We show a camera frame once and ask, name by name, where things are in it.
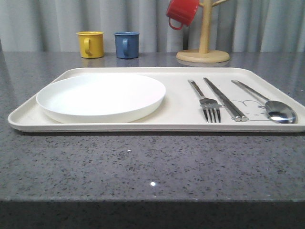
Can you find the white round plate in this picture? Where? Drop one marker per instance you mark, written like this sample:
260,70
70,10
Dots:
101,98

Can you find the silver metal fork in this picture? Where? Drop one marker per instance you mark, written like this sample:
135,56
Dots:
210,107

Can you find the silver metal spoon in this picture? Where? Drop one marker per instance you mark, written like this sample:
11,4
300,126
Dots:
275,110

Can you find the blue enamel mug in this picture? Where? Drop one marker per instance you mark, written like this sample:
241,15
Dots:
127,44

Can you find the cream rabbit serving tray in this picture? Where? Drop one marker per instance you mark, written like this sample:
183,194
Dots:
180,109

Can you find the wooden mug tree stand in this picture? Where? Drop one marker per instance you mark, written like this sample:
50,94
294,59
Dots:
204,54

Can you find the yellow enamel mug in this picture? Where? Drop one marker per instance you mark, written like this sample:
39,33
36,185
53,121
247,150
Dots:
91,44

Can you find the red enamel mug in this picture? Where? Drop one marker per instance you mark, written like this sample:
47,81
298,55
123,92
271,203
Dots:
182,11

